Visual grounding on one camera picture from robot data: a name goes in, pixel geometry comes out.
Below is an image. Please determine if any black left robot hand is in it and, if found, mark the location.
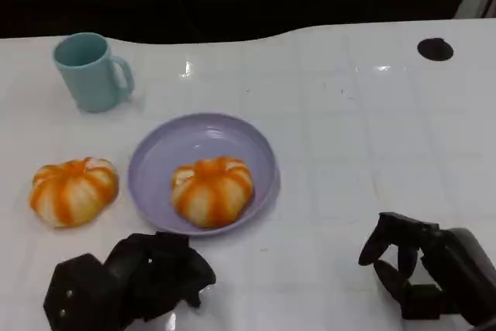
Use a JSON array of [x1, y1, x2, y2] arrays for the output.
[[103, 231, 217, 322]]

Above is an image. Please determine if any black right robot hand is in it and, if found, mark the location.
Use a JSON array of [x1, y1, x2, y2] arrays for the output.
[[358, 212, 496, 328]]

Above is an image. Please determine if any orange and white bread roll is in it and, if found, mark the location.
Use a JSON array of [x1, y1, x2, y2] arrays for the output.
[[170, 156, 256, 229], [29, 157, 119, 229]]

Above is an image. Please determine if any lilac plate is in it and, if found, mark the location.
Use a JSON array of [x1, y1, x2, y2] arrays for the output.
[[128, 112, 281, 237]]

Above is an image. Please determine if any pale green mug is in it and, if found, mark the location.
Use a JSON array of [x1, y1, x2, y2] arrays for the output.
[[53, 32, 136, 113]]

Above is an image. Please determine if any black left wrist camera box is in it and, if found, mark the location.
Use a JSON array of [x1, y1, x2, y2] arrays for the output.
[[43, 253, 133, 331]]

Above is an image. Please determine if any black table cable grommet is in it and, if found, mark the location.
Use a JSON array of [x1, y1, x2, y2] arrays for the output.
[[417, 37, 454, 62]]

